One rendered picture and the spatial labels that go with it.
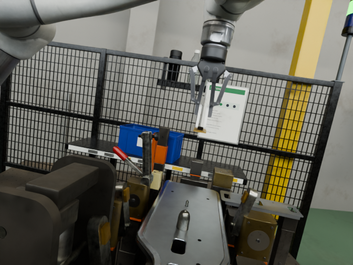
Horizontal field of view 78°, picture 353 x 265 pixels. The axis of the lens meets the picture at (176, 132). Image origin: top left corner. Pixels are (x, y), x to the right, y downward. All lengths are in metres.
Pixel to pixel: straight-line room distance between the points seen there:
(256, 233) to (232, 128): 0.67
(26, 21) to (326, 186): 4.21
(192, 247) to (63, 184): 0.34
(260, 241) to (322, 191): 3.63
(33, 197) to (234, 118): 1.06
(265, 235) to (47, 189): 0.55
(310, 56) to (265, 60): 2.04
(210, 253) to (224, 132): 0.77
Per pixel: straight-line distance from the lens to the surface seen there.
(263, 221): 0.68
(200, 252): 0.56
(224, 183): 0.96
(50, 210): 0.30
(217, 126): 1.22
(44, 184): 0.34
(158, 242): 0.56
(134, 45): 2.72
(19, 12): 0.65
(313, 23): 1.42
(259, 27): 3.42
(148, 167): 0.70
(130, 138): 1.11
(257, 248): 0.71
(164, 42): 3.01
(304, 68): 1.36
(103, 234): 0.43
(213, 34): 0.65
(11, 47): 0.81
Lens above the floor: 1.32
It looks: 8 degrees down
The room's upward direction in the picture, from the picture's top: 9 degrees clockwise
